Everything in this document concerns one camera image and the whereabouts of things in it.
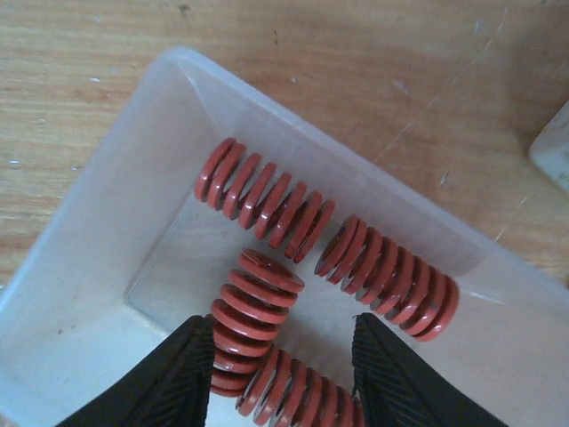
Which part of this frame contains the translucent plastic spring box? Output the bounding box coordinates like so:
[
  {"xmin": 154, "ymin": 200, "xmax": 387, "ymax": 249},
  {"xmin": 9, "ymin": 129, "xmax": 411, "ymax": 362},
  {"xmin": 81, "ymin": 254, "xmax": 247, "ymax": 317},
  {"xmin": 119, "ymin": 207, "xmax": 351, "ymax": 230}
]
[{"xmin": 1, "ymin": 48, "xmax": 568, "ymax": 426}]

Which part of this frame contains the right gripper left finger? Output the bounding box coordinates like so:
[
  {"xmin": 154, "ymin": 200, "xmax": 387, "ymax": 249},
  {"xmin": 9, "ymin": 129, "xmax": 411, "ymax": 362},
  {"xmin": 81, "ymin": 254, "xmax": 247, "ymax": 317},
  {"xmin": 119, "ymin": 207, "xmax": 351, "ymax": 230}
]
[{"xmin": 59, "ymin": 316, "xmax": 215, "ymax": 426}]

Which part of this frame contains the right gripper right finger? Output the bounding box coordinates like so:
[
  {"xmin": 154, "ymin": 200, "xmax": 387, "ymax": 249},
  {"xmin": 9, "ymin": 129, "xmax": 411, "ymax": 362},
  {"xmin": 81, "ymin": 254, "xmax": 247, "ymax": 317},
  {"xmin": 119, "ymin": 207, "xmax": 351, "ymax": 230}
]
[{"xmin": 351, "ymin": 313, "xmax": 505, "ymax": 426}]

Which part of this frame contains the red spring front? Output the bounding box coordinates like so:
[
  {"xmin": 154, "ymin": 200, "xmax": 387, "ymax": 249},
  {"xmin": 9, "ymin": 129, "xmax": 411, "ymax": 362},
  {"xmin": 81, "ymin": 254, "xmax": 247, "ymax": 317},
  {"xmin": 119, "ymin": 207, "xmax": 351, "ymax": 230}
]
[{"xmin": 236, "ymin": 345, "xmax": 365, "ymax": 427}]

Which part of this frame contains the red spring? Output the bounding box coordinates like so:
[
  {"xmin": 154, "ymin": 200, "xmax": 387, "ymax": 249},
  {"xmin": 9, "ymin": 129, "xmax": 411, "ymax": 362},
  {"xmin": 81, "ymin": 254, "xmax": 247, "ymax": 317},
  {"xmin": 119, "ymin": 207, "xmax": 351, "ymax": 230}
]
[
  {"xmin": 210, "ymin": 248, "xmax": 305, "ymax": 397},
  {"xmin": 236, "ymin": 345, "xmax": 365, "ymax": 427},
  {"xmin": 314, "ymin": 214, "xmax": 460, "ymax": 342},
  {"xmin": 194, "ymin": 138, "xmax": 336, "ymax": 263}
]

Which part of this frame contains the white cube power adapter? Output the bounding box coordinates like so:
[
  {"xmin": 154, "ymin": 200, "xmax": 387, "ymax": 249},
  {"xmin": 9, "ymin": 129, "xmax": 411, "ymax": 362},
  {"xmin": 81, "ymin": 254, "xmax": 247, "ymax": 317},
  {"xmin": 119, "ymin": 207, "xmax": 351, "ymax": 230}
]
[{"xmin": 528, "ymin": 101, "xmax": 569, "ymax": 194}]

